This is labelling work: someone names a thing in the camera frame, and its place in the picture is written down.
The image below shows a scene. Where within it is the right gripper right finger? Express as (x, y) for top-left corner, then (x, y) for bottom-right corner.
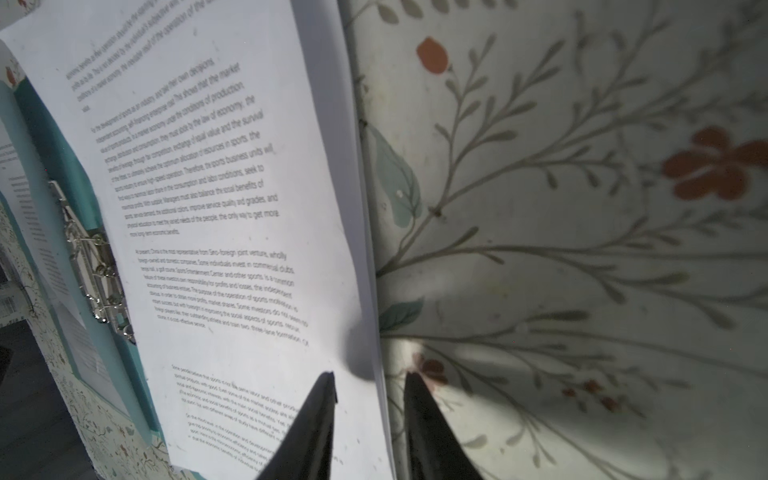
(404, 372), (482, 480)

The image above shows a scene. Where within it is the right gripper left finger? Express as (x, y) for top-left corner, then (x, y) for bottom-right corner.
(257, 372), (337, 480)

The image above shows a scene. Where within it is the printed paper sheet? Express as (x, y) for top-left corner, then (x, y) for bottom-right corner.
(1, 129), (128, 414)
(1, 1), (393, 479)

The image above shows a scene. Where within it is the teal green file folder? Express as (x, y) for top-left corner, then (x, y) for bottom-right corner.
(1, 80), (194, 479)

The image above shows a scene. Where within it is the silver folder clip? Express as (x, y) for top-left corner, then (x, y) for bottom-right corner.
(48, 180), (136, 345)

